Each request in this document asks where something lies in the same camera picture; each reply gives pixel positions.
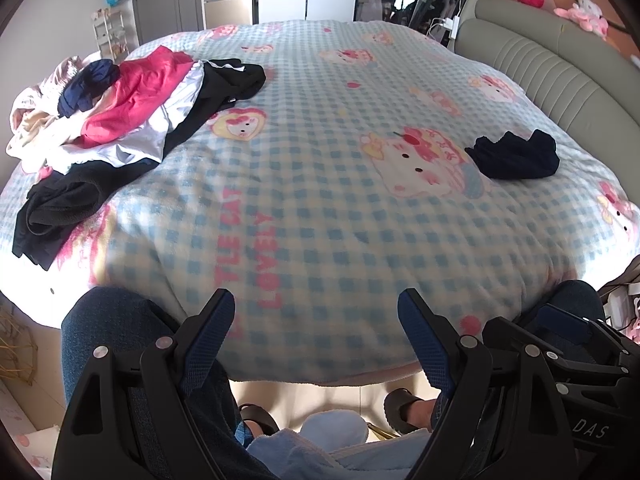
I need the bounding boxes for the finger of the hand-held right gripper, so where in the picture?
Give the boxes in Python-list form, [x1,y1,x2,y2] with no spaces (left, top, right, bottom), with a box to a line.
[539,304,633,368]
[482,317,628,403]

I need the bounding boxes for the light blue fleece cloth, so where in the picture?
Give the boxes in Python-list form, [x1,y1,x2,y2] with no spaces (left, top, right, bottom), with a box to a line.
[245,412,433,480]

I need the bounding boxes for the folded navy garment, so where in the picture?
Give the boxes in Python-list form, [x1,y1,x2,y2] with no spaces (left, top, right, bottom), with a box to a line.
[464,129,560,182]

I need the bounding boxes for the white shelf rack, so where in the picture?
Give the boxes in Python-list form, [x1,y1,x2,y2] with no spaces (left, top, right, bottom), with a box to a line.
[91,7,140,63]

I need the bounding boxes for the red garment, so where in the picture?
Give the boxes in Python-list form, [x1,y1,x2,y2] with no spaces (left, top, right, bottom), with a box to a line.
[80,46,198,148]

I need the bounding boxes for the black garment with white trim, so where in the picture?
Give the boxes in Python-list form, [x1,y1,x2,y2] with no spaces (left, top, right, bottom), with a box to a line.
[162,59,267,153]

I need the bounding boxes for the pink plush toy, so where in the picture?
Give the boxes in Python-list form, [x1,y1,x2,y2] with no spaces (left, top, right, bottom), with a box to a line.
[554,0,612,42]

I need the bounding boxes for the white power strip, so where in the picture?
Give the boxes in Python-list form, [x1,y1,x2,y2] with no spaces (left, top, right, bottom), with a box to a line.
[602,282,638,331]

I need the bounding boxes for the checked cartoon cat blanket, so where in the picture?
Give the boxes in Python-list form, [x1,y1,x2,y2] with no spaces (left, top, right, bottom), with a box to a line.
[0,20,640,386]

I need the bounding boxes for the cream garment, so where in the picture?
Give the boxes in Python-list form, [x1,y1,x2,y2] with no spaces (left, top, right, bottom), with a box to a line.
[5,85,71,173]

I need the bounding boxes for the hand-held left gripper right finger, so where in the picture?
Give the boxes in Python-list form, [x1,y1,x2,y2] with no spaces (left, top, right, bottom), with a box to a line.
[397,287,576,480]

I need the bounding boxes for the grey padded headboard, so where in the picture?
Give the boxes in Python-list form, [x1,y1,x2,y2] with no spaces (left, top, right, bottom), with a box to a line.
[447,0,640,181]

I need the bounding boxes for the white charger with cables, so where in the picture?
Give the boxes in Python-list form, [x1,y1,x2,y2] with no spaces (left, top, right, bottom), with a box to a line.
[427,15,463,42]

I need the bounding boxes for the rattan basket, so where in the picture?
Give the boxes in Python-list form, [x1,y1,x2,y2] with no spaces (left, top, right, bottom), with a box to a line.
[0,295,38,388]

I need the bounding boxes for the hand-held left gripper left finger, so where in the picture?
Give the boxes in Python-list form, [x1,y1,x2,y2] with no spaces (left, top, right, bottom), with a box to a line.
[52,288,236,480]

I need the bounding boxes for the black sandal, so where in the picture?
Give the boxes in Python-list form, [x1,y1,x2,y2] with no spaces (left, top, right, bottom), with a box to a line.
[236,404,280,438]
[384,388,441,437]

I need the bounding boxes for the grey door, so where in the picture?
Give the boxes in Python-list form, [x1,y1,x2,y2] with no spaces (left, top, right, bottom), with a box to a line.
[130,0,206,51]

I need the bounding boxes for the crumpled navy garment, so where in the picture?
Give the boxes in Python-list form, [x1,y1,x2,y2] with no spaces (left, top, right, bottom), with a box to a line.
[57,59,121,118]

